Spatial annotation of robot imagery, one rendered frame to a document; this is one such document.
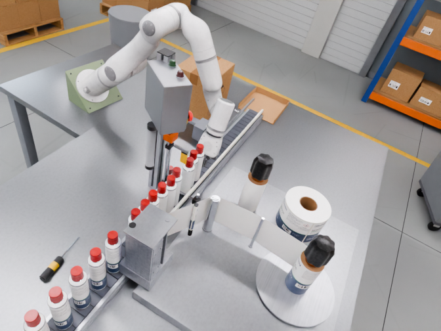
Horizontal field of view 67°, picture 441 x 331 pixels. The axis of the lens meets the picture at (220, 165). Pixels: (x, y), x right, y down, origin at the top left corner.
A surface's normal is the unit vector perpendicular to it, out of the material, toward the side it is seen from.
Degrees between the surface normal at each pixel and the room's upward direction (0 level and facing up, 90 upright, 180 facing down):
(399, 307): 0
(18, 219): 0
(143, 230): 0
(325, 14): 90
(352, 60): 90
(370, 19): 90
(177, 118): 90
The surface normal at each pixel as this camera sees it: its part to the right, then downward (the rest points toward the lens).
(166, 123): 0.44, 0.67
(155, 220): 0.19, -0.72
